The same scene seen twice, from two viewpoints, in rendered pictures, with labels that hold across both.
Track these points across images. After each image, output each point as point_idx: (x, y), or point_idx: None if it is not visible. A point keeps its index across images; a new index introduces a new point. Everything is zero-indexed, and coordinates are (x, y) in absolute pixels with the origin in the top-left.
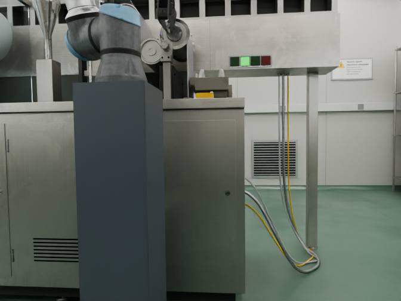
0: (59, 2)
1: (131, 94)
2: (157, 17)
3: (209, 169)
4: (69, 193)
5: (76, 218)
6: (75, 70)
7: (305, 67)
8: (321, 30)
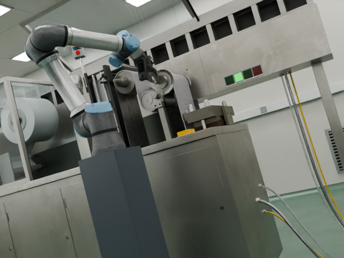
0: (80, 81)
1: (109, 159)
2: None
3: (202, 191)
4: None
5: None
6: None
7: (297, 65)
8: (303, 25)
